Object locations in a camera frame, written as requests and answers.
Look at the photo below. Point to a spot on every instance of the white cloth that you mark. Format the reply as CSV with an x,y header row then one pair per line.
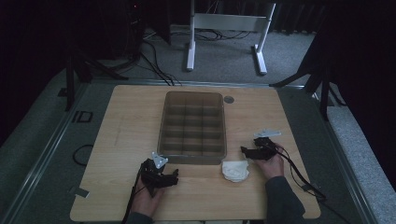
x,y
235,171

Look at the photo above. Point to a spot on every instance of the white desk frame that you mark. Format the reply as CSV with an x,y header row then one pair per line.
x,y
230,22

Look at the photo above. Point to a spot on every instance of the person's right hand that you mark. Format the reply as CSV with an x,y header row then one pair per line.
x,y
272,166

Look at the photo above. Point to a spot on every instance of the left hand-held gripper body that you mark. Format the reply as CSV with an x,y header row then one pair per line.
x,y
154,174

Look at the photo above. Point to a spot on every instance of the black metal stand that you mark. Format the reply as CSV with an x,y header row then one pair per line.
x,y
323,90
70,81

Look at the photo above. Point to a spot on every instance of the person's left hand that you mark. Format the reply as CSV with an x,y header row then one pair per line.
x,y
148,200

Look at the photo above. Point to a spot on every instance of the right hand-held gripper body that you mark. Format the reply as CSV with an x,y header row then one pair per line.
x,y
266,146

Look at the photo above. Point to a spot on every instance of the grey round table grommet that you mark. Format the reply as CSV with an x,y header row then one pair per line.
x,y
229,99

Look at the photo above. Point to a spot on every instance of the grey tape piece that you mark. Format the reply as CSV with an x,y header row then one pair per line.
x,y
82,193

